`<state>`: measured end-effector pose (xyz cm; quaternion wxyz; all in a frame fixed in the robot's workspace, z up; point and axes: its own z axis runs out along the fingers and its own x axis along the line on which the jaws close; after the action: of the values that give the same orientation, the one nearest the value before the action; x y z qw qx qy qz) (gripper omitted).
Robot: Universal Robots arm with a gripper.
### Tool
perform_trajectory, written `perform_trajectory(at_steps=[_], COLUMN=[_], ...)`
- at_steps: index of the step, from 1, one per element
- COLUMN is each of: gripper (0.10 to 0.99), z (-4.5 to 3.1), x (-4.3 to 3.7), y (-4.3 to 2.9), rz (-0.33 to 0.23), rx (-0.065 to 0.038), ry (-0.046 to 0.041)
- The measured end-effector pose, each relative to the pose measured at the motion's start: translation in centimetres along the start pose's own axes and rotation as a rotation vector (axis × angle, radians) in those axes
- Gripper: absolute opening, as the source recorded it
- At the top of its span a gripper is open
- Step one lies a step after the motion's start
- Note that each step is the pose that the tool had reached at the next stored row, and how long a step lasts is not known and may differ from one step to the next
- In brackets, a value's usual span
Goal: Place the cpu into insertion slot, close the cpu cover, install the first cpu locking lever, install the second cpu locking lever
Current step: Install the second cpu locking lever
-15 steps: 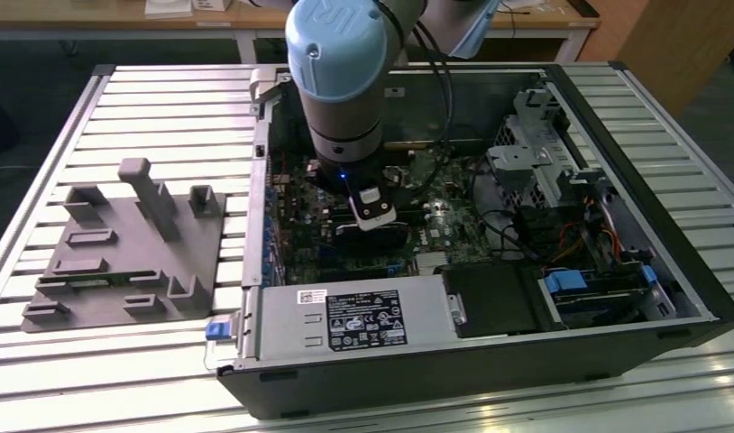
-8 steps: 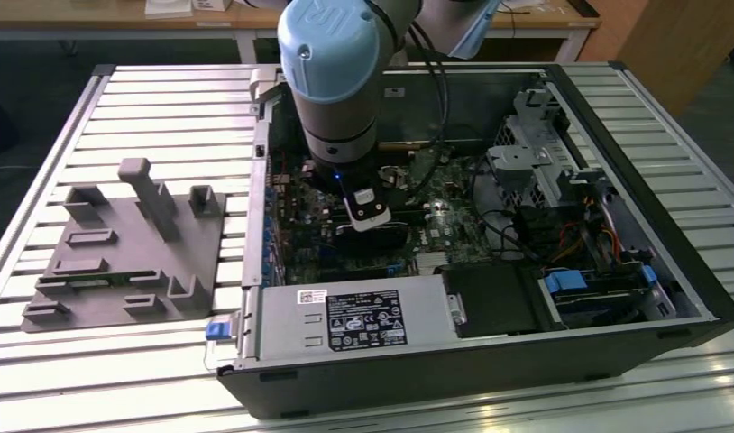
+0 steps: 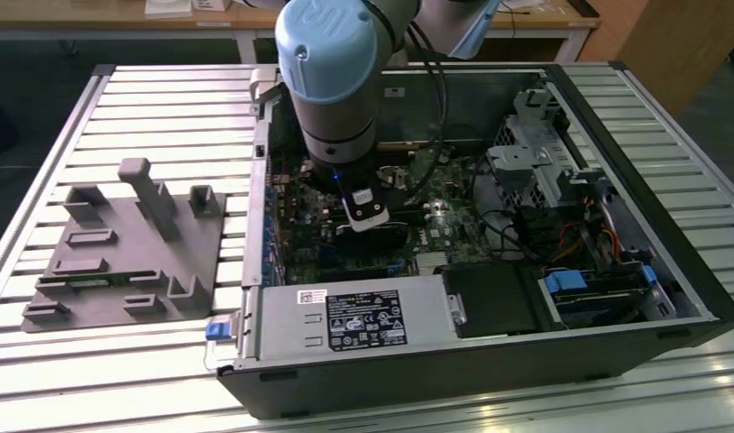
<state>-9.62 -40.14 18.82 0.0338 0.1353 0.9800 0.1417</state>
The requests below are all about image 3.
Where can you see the grey power supply unit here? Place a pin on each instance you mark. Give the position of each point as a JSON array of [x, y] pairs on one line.
[[283, 325]]

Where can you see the black graphics card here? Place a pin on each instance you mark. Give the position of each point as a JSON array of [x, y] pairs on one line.
[[379, 239]]

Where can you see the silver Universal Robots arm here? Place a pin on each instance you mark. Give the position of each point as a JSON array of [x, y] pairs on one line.
[[331, 113]]

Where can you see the small silver heatsink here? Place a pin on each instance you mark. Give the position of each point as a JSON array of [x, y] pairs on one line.
[[431, 263]]

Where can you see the wooden desk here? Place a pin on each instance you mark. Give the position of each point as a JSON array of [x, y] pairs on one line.
[[72, 22]]

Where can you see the grey metal drive cage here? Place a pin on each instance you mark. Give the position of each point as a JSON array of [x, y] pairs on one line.
[[514, 158]]

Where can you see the white box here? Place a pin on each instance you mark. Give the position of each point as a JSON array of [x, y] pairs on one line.
[[168, 9]]

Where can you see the hard disk in blue carrier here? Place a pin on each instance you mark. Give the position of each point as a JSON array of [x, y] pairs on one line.
[[566, 279]]

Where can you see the grey parts rack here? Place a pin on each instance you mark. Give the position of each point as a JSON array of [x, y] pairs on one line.
[[132, 252]]

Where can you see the blue case latch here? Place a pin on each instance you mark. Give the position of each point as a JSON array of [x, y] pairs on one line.
[[218, 330]]

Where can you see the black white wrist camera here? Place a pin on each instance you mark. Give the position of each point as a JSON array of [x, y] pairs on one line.
[[367, 212]]

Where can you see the black PC case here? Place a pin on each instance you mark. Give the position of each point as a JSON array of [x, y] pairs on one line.
[[403, 383]]

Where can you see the wooden cabinet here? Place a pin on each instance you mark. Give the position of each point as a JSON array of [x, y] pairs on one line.
[[674, 45]]

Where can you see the green RAM stick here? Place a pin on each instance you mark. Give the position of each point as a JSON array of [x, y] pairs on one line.
[[113, 280]]

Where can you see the green motherboard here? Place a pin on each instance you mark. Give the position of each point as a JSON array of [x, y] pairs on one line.
[[451, 234]]

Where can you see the black drive housing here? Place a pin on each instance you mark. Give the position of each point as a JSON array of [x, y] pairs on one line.
[[492, 297]]

